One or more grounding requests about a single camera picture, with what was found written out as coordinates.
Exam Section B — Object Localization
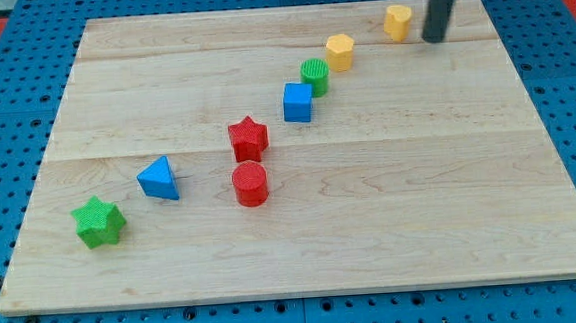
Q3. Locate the light wooden board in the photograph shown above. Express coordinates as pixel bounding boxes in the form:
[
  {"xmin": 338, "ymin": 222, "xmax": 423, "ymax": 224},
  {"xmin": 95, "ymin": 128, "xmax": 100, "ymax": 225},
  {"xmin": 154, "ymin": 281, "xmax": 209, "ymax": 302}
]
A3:
[{"xmin": 0, "ymin": 0, "xmax": 576, "ymax": 316}]

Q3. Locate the red cylinder block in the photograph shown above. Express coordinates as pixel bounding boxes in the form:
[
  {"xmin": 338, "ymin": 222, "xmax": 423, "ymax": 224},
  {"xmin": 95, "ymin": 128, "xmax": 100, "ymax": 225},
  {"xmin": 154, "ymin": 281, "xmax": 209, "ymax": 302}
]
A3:
[{"xmin": 232, "ymin": 161, "xmax": 269, "ymax": 207}]

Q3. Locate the red star block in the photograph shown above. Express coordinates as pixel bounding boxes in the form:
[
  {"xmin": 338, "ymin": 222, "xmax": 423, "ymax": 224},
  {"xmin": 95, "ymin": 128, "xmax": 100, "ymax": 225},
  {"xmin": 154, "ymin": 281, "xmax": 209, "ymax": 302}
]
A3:
[{"xmin": 228, "ymin": 116, "xmax": 269, "ymax": 163}]

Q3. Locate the blue cube block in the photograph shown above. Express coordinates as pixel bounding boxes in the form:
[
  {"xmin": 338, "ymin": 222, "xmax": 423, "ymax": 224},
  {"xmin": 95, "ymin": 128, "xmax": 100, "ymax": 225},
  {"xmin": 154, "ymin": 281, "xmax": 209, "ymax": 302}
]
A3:
[{"xmin": 282, "ymin": 83, "xmax": 313, "ymax": 123}]

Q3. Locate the green cylinder block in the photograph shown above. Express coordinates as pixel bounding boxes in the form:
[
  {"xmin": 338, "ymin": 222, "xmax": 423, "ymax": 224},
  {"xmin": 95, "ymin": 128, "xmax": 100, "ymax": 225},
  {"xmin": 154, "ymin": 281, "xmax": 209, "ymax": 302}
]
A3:
[{"xmin": 299, "ymin": 58, "xmax": 330, "ymax": 98}]

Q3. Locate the yellow hexagon block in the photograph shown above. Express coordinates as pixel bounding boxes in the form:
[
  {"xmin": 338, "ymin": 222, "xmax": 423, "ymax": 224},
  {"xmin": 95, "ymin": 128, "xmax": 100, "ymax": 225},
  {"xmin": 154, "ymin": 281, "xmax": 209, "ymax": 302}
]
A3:
[{"xmin": 325, "ymin": 34, "xmax": 355, "ymax": 72}]

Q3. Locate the blue triangle block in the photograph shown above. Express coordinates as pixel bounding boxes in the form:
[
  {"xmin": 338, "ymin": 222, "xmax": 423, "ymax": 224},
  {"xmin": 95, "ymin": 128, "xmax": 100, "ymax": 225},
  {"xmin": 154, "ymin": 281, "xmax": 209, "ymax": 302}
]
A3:
[{"xmin": 137, "ymin": 156, "xmax": 180, "ymax": 201}]

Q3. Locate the green star block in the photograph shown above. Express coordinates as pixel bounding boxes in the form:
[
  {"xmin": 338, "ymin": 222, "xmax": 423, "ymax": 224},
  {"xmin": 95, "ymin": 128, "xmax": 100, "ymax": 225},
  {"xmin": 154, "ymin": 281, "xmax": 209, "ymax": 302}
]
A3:
[{"xmin": 71, "ymin": 195, "xmax": 126, "ymax": 250}]

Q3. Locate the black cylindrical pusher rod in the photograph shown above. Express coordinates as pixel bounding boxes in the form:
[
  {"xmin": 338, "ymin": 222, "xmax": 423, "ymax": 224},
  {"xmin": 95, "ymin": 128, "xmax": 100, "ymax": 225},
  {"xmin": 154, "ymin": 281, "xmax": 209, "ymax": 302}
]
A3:
[{"xmin": 421, "ymin": 0, "xmax": 455, "ymax": 44}]

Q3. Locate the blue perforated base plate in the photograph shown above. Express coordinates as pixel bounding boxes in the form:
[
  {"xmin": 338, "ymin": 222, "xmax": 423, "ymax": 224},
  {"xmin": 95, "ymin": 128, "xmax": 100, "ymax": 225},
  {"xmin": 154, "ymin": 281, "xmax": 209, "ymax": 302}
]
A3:
[{"xmin": 0, "ymin": 0, "xmax": 576, "ymax": 323}]

